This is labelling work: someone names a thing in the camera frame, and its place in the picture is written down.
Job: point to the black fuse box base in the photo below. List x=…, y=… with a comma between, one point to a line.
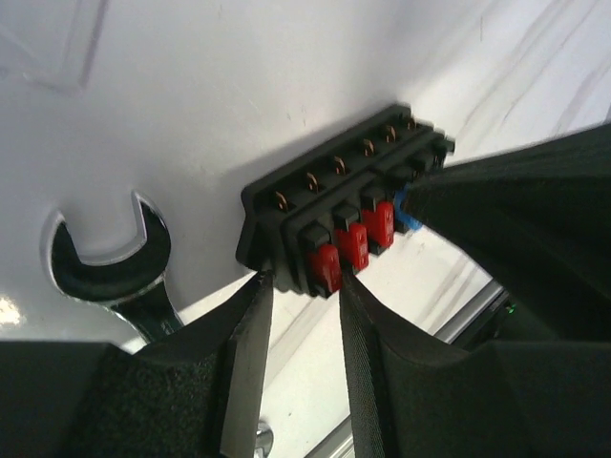
x=296, y=208

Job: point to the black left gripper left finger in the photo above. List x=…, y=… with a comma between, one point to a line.
x=195, y=393

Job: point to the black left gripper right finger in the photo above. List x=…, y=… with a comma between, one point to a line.
x=412, y=395

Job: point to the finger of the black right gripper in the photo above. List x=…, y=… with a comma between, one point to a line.
x=538, y=221

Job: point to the clear plastic fuse box cover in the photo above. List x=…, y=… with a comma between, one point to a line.
x=50, y=44

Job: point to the silver open-end wrench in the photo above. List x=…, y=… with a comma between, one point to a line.
x=129, y=284

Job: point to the blue blade fuse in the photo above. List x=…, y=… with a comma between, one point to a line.
x=403, y=222

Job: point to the red blade fuse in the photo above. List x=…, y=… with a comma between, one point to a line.
x=353, y=247
x=380, y=226
x=324, y=264

